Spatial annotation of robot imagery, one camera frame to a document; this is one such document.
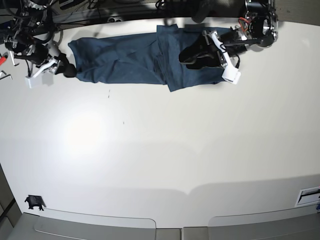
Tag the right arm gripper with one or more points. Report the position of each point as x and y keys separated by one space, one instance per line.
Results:
x=41 y=54

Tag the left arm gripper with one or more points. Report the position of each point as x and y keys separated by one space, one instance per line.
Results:
x=203 y=53

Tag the blue T-shirt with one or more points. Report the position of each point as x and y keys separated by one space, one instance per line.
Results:
x=146 y=58

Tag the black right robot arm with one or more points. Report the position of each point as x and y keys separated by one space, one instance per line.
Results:
x=31 y=23

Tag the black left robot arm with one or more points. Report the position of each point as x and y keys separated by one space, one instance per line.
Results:
x=257 y=26

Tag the upper hex key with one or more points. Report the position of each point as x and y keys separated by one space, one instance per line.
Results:
x=12 y=56

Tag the hex key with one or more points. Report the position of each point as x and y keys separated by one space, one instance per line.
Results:
x=12 y=56
x=4 y=75

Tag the lower hex key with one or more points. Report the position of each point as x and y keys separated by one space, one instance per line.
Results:
x=4 y=75

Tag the black table clip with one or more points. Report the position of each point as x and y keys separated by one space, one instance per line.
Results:
x=35 y=201

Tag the left grey chair back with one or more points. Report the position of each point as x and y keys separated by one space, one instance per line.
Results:
x=33 y=227

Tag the grey chair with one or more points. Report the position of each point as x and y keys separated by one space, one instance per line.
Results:
x=302 y=223
x=33 y=227

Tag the right grey chair back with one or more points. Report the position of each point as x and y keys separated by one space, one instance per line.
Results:
x=302 y=223

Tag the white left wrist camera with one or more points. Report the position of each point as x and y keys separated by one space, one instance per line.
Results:
x=231 y=74

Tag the red handled tool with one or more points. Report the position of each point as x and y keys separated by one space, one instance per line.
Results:
x=3 y=58

